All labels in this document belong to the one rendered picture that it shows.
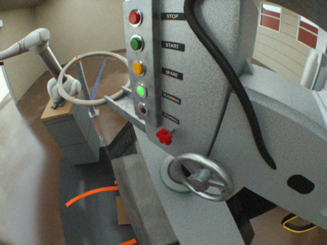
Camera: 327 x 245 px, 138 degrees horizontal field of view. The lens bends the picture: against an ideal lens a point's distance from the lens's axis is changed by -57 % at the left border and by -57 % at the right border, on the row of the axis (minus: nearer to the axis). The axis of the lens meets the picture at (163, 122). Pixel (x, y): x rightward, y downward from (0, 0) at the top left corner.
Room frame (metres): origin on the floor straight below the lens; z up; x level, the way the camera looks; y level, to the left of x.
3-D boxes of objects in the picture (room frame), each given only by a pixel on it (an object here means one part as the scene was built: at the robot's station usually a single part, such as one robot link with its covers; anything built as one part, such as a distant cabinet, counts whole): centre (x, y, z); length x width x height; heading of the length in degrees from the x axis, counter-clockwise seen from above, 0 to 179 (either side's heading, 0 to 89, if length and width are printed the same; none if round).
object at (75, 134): (1.01, 1.06, 0.40); 0.50 x 0.50 x 0.80; 14
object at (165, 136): (0.22, -0.01, 1.24); 0.04 x 0.04 x 0.04; 49
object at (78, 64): (1.85, 1.25, 0.54); 0.20 x 0.20 x 1.09; 21
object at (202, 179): (0.15, -0.10, 1.20); 0.15 x 0.10 x 0.15; 49
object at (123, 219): (0.26, 0.39, 0.07); 0.30 x 0.12 x 0.12; 13
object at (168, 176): (0.31, -0.09, 0.88); 0.21 x 0.21 x 0.01
